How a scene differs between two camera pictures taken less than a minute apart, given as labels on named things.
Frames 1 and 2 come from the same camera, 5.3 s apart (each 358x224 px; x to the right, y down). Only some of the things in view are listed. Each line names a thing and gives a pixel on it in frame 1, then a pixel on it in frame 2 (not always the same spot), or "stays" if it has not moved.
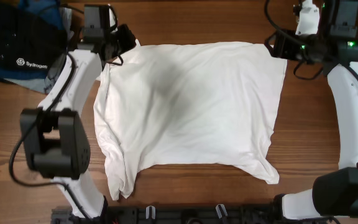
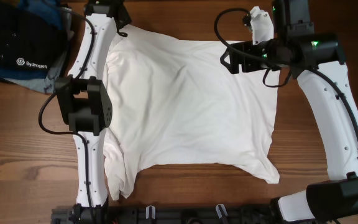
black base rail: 183,214 stays
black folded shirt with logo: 20,40 stays
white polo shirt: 179,103 stays
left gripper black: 128,38 -> 127,19
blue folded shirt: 51,12 stays
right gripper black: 283,44 -> 248,48
